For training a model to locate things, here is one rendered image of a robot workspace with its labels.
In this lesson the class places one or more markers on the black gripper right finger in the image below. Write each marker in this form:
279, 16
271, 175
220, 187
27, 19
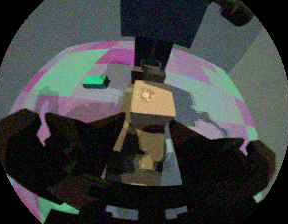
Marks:
194, 152

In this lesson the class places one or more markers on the green rectangular block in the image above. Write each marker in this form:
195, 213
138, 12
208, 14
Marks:
95, 81

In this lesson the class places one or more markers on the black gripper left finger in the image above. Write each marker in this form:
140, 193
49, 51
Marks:
95, 140

